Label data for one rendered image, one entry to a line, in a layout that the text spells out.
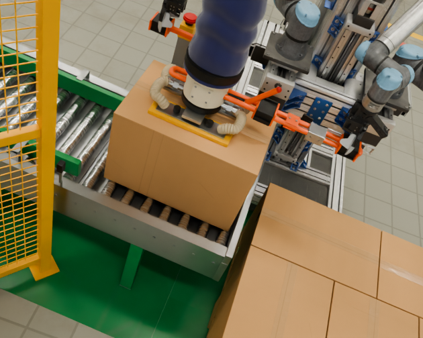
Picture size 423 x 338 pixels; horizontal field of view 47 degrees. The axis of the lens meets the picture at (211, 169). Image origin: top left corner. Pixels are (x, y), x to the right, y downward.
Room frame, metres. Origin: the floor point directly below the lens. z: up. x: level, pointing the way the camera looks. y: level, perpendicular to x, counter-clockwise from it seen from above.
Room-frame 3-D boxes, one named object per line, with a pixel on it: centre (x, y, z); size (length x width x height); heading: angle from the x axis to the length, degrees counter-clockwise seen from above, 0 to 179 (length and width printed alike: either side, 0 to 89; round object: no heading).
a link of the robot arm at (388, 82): (1.50, -0.44, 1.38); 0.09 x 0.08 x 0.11; 149
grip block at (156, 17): (1.77, 0.43, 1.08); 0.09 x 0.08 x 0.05; 178
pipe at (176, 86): (1.50, 0.14, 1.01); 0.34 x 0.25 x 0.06; 88
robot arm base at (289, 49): (2.04, -0.13, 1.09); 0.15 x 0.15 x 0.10
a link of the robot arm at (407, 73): (1.59, -0.48, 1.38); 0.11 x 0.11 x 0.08; 59
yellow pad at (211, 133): (1.41, 0.14, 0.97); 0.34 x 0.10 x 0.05; 88
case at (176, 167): (1.49, 0.12, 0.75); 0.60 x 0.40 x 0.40; 88
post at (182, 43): (1.98, 0.36, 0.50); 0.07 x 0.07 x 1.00; 89
